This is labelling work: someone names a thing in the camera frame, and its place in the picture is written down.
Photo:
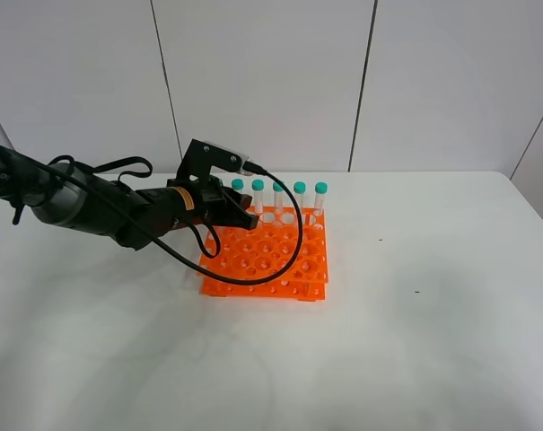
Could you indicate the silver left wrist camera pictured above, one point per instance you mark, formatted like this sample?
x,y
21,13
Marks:
x,y
201,157

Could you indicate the orange test tube rack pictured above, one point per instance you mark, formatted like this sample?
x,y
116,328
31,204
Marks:
x,y
265,250

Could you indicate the row tube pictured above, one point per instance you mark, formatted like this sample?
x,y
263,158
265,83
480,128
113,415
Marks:
x,y
321,189
278,198
258,188
299,190
238,185

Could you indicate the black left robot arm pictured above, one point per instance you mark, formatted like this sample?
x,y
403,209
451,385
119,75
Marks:
x,y
73,195

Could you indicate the back row tube far right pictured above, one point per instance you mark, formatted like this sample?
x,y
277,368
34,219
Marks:
x,y
321,189

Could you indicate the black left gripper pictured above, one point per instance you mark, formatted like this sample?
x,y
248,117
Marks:
x,y
183,203

